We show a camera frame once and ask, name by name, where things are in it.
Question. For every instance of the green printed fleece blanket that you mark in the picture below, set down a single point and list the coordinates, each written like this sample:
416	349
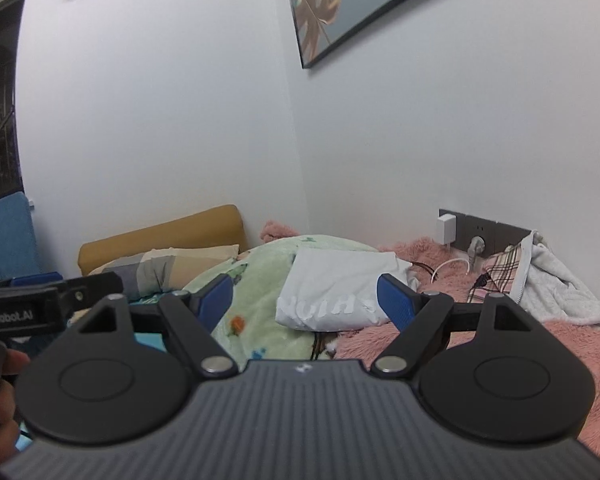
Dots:
260	280

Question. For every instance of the white fleece garment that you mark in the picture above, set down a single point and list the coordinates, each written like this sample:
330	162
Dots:
565	285

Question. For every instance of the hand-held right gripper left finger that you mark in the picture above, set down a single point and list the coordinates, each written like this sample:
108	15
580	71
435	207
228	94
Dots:
215	300

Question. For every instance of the patchwork pillow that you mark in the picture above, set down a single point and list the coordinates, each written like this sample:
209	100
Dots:
165	265

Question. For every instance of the plaid cloth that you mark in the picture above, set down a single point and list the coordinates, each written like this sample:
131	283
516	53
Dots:
505	265

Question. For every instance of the framed wall picture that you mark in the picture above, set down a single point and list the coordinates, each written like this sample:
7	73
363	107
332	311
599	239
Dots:
340	5

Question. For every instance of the teal printed bed sheet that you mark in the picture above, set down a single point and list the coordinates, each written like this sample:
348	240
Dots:
150	325

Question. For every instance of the white plug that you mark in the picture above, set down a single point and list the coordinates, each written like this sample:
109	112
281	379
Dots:
476	250

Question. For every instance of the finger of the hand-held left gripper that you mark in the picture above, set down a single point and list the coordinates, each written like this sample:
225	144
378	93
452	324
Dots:
92	287
35	279

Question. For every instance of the white charger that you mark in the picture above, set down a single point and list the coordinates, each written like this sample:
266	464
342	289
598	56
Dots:
446	229

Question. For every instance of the pink fuzzy blanket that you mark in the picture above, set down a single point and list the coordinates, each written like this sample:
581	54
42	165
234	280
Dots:
570	355

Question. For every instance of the blue covered chair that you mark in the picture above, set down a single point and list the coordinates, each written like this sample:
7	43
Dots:
7	240

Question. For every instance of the grey wall socket panel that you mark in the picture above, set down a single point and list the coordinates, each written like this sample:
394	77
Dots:
505	232

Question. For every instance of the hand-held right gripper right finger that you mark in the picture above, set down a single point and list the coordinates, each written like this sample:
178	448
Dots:
397	300

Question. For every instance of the tan padded headboard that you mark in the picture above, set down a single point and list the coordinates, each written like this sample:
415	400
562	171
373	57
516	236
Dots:
170	232

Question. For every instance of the white shirt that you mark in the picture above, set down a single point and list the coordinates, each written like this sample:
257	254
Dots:
335	290

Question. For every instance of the person's left hand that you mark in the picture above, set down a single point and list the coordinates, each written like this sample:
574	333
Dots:
0	415

